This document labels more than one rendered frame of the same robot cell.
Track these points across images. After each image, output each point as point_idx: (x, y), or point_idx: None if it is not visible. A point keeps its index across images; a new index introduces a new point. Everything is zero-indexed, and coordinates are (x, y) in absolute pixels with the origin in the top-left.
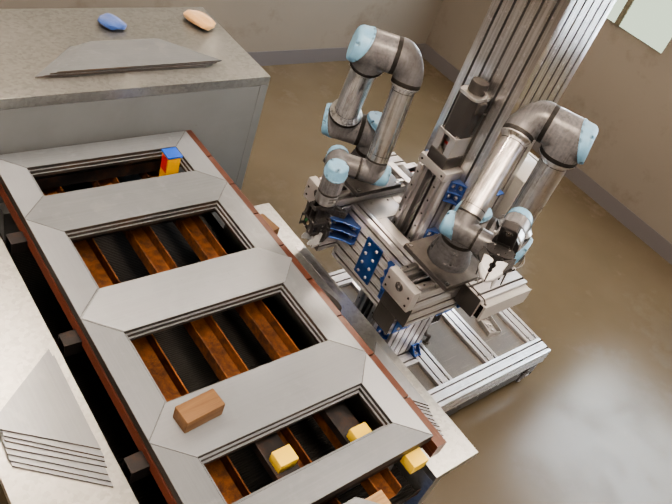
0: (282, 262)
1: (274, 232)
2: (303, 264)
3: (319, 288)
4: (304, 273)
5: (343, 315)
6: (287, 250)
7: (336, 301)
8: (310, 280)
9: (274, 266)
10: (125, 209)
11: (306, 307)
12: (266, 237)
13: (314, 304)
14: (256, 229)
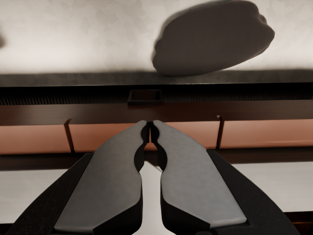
0: (152, 190)
1: (6, 127)
2: (85, 0)
3: (263, 123)
4: (196, 132)
5: (263, 6)
6: (94, 130)
7: (236, 7)
8: (226, 131)
9: (158, 210)
10: None
11: (303, 204)
12: (42, 184)
13: (312, 186)
14: (4, 193)
